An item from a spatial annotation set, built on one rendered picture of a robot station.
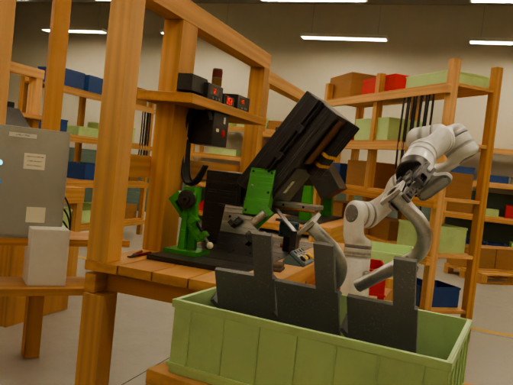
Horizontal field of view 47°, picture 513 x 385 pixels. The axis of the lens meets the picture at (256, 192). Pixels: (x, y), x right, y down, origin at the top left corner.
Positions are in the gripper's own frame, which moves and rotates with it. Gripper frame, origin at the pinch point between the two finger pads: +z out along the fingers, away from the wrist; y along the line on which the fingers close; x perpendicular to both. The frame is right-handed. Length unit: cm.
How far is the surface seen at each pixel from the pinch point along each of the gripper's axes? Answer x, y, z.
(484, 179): 121, -126, -355
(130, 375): 11, -249, -80
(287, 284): -2.1, -30.6, 9.3
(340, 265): 2.4, -18.7, 5.9
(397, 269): 8.4, -6.3, 9.8
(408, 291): 13.6, -8.1, 9.9
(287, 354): 6.3, -31.9, 23.3
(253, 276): -8.2, -37.6, 8.0
